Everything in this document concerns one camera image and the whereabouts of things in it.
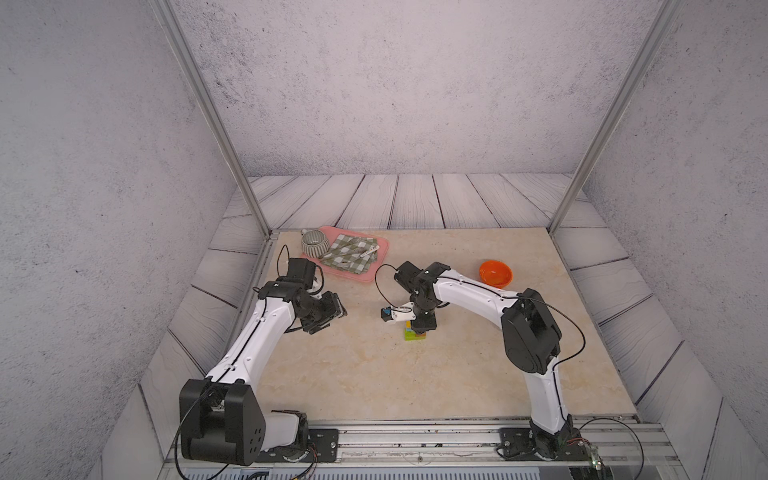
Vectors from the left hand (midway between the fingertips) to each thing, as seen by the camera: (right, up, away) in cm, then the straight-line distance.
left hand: (344, 314), depth 82 cm
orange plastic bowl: (+49, +10, +22) cm, 55 cm away
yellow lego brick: (+17, -2, 0) cm, 17 cm away
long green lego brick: (+19, -8, +8) cm, 22 cm away
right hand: (+22, -3, +8) cm, 23 cm away
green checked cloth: (-1, +16, +30) cm, 34 cm away
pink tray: (+6, +9, +26) cm, 28 cm away
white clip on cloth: (+5, +18, +31) cm, 36 cm away
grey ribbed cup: (-14, +20, +26) cm, 36 cm away
